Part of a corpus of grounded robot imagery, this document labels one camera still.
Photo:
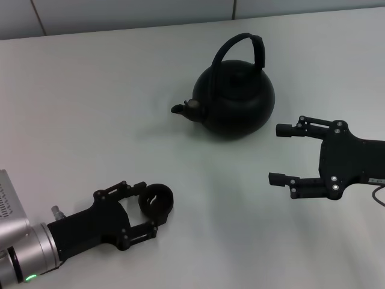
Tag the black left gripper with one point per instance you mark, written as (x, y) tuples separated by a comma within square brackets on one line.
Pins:
[(90, 225)]

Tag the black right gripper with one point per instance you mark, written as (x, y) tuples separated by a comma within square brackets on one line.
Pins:
[(346, 159)]

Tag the small black teacup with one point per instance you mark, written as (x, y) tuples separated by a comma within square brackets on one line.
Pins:
[(156, 201)]

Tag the black round teapot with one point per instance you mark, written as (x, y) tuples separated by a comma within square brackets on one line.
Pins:
[(240, 105)]

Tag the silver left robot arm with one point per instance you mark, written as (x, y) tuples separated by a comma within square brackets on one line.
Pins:
[(27, 250)]

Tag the left gripper metal plug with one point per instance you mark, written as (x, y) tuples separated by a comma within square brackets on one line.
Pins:
[(57, 213)]

